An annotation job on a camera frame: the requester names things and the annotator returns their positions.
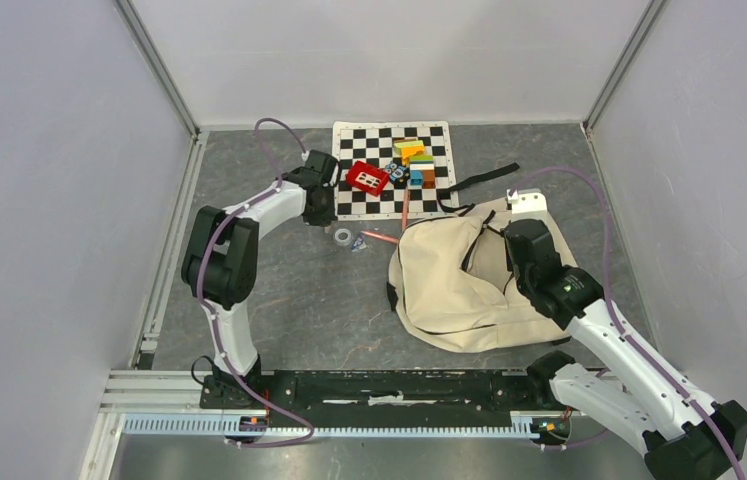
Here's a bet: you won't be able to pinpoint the clear tape roll dispenser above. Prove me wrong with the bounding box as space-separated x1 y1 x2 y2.
333 228 367 252

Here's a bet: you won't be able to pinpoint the pink pen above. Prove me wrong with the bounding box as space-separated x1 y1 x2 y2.
401 187 410 231
361 231 400 244

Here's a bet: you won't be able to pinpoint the cream canvas backpack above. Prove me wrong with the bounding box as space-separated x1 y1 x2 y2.
386 197 576 353

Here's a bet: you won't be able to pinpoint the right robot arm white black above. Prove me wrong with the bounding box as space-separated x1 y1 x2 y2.
503 219 747 479

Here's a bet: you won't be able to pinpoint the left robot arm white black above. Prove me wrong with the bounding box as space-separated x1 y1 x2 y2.
181 150 341 408

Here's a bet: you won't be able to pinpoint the black white chessboard mat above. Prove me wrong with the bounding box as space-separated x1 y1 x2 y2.
332 120 456 221

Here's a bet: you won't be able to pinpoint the blue black toy robot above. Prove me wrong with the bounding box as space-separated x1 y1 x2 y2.
383 162 410 188

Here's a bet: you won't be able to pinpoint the green orange toy block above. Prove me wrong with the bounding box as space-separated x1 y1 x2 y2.
393 139 426 166

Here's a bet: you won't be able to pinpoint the stacked colourful toy blocks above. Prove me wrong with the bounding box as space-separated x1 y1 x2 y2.
407 154 436 189

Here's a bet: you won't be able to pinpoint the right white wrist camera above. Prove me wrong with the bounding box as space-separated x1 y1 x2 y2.
506 189 548 217

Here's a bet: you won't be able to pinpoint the red toy brick frame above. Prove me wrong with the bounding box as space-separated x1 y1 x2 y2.
345 161 390 197

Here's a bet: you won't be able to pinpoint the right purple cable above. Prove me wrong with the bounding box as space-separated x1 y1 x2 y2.
507 165 742 480

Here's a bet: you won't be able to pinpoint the purple cable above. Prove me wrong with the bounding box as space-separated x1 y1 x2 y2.
195 117 316 450
507 165 742 480

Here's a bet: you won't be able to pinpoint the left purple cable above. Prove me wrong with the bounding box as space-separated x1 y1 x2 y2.
195 117 316 450

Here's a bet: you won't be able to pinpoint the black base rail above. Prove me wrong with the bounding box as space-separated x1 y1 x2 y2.
198 369 573 445

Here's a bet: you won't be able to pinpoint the aluminium frame post right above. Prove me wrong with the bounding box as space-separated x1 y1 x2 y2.
581 0 668 142

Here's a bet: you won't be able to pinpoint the aluminium frame post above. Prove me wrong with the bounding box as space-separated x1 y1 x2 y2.
113 0 200 138
581 0 668 142

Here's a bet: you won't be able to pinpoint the aluminium frame post left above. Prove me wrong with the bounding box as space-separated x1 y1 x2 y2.
113 0 200 138

